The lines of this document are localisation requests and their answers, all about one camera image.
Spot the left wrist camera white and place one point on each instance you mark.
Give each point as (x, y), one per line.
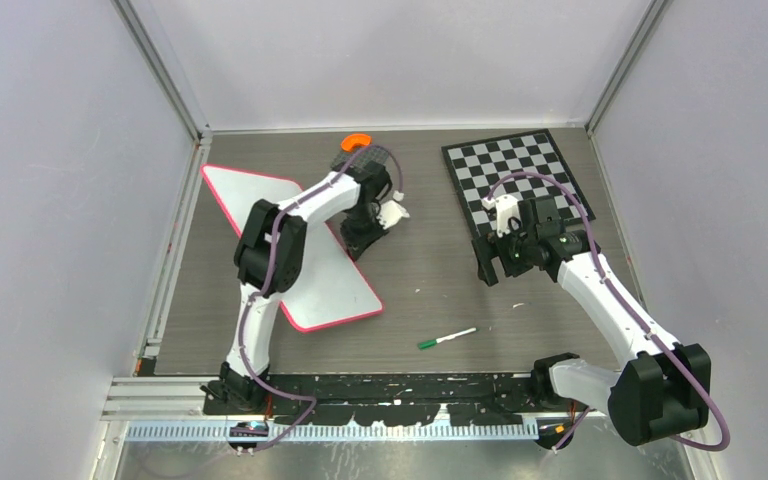
(391, 212)

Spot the orange curved piece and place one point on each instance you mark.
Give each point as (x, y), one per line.
(355, 141)

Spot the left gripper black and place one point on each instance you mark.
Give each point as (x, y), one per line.
(356, 244)

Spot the black white chessboard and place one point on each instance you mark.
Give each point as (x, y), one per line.
(475, 166)

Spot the green whiteboard marker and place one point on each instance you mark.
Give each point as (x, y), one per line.
(426, 344)

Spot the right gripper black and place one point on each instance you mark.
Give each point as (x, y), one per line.
(490, 246)

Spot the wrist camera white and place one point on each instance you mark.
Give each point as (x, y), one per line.
(391, 212)
(507, 213)

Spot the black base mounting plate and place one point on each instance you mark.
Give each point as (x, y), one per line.
(467, 399)

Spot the whiteboard with pink frame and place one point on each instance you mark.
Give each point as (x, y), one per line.
(331, 289)

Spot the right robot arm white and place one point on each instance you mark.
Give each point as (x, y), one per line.
(662, 387)

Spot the grey studded baseplate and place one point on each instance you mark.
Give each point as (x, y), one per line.
(365, 160)

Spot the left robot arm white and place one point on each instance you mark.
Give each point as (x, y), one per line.
(296, 254)

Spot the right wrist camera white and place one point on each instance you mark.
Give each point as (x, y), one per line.
(507, 213)

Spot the aluminium slotted rail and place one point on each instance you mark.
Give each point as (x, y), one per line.
(261, 432)

